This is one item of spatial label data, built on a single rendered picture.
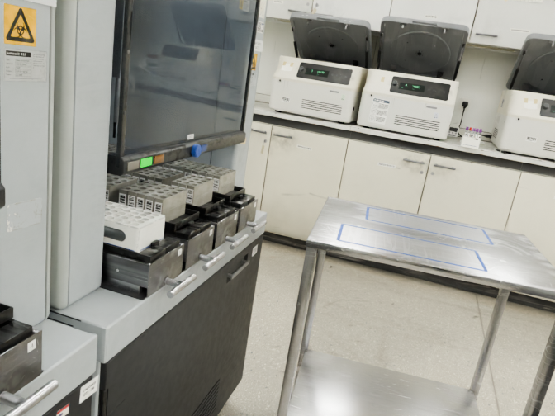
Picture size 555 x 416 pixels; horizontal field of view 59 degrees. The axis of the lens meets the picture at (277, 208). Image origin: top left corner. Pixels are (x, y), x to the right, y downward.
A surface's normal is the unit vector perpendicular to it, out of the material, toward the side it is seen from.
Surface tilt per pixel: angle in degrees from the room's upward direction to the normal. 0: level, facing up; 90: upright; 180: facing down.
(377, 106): 90
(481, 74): 90
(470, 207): 90
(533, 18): 90
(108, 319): 0
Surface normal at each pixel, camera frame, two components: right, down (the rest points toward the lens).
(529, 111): -0.19, -0.30
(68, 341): 0.14, -0.95
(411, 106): -0.29, 0.22
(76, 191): 0.94, 0.22
